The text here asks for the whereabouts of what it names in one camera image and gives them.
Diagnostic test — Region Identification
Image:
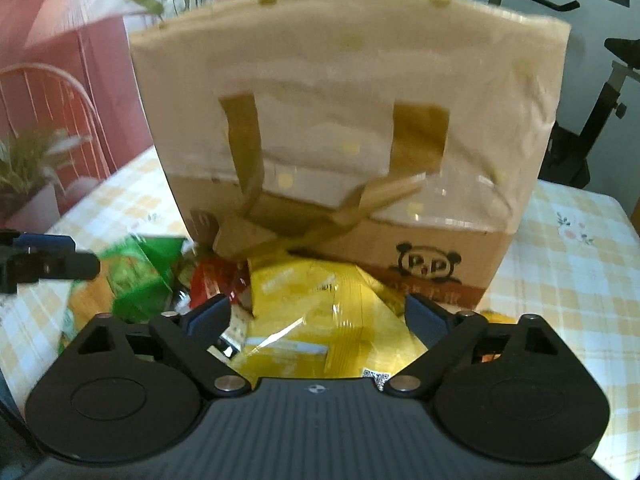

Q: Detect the red printed wall backdrop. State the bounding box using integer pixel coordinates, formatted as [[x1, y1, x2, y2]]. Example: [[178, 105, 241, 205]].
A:
[[0, 0, 157, 233]]

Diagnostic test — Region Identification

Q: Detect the potted green plant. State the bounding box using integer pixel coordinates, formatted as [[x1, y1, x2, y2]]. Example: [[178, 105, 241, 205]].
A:
[[0, 127, 95, 235]]

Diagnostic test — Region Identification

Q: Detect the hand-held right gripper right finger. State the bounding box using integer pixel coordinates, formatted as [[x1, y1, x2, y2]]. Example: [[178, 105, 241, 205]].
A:
[[382, 294, 576, 395]]

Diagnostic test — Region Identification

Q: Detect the red snack packet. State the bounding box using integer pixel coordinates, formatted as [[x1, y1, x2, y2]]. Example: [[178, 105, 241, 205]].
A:
[[189, 256, 252, 312]]

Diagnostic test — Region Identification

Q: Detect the beige bag with handles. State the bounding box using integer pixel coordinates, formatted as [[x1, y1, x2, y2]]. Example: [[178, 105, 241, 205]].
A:
[[129, 0, 572, 261]]

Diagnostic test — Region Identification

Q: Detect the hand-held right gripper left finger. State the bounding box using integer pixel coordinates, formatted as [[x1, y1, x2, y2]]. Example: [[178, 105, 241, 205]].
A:
[[62, 294, 249, 398]]

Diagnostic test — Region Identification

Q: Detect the brown cardboard box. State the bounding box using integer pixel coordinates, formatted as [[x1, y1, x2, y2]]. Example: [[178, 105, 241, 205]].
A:
[[172, 174, 516, 312]]

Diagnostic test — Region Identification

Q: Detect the black exercise bike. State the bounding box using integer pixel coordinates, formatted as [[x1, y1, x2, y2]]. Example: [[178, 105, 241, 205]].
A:
[[450, 0, 640, 191]]

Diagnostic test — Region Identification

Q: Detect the green snack packet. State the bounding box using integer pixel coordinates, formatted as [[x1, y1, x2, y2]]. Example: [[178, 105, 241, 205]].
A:
[[97, 234, 188, 325]]

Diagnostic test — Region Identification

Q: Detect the large yellow snack packet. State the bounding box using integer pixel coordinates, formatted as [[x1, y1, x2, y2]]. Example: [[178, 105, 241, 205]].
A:
[[235, 252, 431, 381]]

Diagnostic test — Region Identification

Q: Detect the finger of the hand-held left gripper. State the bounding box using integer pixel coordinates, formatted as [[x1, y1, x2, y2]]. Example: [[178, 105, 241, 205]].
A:
[[0, 231, 76, 253], [0, 252, 101, 295]]

